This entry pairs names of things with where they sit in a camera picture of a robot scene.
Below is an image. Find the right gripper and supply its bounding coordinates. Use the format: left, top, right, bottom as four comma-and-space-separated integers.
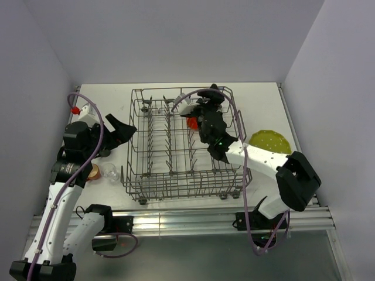
180, 83, 225, 143

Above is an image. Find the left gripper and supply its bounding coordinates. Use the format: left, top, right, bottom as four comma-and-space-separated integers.
83, 114, 136, 159

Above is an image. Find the orange bowl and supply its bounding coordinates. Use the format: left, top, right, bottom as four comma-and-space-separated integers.
186, 117, 198, 131

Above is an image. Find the dark brown mug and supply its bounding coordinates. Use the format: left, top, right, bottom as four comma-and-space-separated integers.
97, 148, 111, 157

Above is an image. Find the clear drinking glass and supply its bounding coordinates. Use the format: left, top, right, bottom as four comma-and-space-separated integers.
101, 163, 119, 183

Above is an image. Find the green dotted plate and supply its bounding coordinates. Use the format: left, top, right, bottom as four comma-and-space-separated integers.
248, 129, 292, 155

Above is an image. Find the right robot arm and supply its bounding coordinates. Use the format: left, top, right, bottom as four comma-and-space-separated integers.
172, 84, 322, 228

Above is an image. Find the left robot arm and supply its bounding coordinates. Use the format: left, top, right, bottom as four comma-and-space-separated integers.
9, 114, 137, 280

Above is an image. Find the orange brown mug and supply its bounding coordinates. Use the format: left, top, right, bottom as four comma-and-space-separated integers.
87, 164, 101, 181

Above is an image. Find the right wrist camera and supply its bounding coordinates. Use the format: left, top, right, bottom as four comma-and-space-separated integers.
174, 93, 199, 113

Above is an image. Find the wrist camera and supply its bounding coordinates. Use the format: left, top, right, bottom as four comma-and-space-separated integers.
174, 93, 199, 113
78, 103, 99, 128

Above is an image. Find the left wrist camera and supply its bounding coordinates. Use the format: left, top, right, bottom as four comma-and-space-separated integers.
78, 103, 99, 128

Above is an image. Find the grey wire dish rack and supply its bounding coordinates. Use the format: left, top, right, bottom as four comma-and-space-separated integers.
121, 87, 253, 205

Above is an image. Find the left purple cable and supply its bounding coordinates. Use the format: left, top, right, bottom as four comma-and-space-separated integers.
28, 92, 105, 281

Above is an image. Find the purple cable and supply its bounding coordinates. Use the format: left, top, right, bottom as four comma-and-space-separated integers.
28, 92, 105, 281
171, 89, 291, 256

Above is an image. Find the aluminium mounting rail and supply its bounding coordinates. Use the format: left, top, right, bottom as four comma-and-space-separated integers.
32, 201, 336, 238

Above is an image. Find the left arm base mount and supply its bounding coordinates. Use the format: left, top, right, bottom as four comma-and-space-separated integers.
91, 215, 134, 253

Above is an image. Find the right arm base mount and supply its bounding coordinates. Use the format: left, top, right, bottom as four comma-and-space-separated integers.
232, 211, 283, 231

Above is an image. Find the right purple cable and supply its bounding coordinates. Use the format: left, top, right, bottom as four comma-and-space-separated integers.
171, 89, 291, 256

